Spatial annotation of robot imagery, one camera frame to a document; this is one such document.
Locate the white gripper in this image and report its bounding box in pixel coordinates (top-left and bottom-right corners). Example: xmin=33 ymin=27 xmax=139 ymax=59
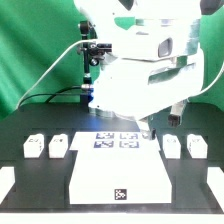
xmin=89 ymin=19 xmax=204 ymax=140

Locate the white square table top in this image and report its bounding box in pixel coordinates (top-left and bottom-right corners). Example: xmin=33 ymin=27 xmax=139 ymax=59
xmin=69 ymin=132 xmax=172 ymax=205

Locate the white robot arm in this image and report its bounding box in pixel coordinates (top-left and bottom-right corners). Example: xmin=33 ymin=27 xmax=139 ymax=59
xmin=73 ymin=0 xmax=224 ymax=139

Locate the white sheet with markers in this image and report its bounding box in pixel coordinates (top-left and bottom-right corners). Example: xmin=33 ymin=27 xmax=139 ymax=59
xmin=94 ymin=132 xmax=139 ymax=149

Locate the white block right edge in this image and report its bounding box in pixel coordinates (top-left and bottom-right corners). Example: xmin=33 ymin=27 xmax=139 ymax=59
xmin=207 ymin=167 xmax=224 ymax=212

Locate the green backdrop curtain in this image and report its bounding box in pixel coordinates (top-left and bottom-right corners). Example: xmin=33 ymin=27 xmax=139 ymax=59
xmin=0 ymin=0 xmax=224 ymax=120

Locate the black camera on stand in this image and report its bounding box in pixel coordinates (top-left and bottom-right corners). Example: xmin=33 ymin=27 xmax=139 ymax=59
xmin=77 ymin=21 xmax=112 ymax=104

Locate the black cable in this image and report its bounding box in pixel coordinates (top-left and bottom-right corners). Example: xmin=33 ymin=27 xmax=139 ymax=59
xmin=19 ymin=85 xmax=84 ymax=107

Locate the white cable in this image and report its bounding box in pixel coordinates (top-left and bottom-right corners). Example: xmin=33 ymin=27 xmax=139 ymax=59
xmin=15 ymin=39 xmax=98 ymax=110

